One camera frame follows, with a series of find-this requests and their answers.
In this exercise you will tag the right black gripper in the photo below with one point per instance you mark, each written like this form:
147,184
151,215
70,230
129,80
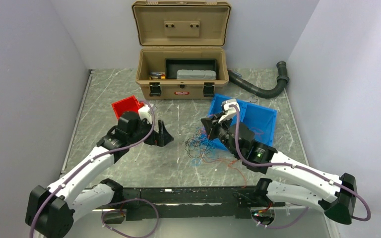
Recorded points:
212,125

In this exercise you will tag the red plastic bin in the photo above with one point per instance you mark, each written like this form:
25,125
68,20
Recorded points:
129,104

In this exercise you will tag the silver wrench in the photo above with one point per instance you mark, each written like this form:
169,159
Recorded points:
252,99

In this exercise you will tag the grey case in toolbox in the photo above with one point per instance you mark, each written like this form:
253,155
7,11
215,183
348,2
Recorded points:
186,74

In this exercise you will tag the black tray in toolbox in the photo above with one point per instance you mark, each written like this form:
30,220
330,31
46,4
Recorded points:
172,65

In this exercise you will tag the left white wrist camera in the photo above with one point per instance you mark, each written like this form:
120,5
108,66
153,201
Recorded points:
145,113

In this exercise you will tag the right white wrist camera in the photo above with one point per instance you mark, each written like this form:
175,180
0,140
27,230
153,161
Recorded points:
230,108

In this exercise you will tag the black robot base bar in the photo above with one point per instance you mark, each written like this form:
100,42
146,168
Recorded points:
190,202

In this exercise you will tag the yellow orange tool in toolbox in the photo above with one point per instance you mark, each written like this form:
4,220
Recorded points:
157,75

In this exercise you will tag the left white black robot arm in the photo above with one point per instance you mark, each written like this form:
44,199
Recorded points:
52,210

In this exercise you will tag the blue two-compartment plastic bin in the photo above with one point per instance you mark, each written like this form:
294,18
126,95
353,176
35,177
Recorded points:
259,119

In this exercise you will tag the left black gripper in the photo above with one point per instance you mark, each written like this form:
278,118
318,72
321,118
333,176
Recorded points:
160,139

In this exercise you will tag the tan plastic toolbox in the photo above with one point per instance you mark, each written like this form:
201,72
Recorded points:
186,29

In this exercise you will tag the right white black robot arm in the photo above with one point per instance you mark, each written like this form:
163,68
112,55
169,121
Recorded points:
286,180

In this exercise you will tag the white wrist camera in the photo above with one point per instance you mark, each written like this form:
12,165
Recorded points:
145,113
230,108

